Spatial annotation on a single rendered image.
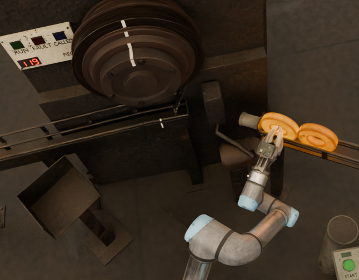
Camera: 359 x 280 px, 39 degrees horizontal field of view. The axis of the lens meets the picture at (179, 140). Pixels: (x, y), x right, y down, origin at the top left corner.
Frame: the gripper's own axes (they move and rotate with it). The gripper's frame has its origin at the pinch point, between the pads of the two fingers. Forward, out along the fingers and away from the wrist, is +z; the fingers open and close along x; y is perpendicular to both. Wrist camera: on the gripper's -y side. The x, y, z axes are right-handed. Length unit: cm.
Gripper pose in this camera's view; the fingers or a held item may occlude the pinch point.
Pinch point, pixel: (279, 127)
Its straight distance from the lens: 210.6
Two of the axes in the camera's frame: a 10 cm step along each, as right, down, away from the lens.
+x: -8.8, -3.4, 3.4
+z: 3.8, -9.2, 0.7
